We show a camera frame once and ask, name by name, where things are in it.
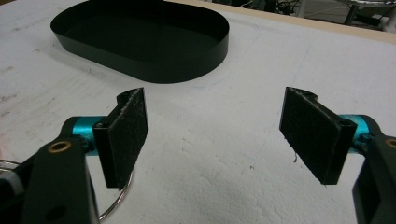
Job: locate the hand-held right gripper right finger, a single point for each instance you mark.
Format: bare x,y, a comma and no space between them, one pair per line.
314,137

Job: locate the black oval tray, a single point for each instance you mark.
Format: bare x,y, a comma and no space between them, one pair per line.
140,67

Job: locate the grey metal stand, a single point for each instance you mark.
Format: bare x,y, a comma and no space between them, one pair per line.
353,14

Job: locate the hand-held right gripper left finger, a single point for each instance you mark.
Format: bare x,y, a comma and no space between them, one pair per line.
124,140

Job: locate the wooden table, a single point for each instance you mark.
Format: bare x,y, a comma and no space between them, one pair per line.
311,23

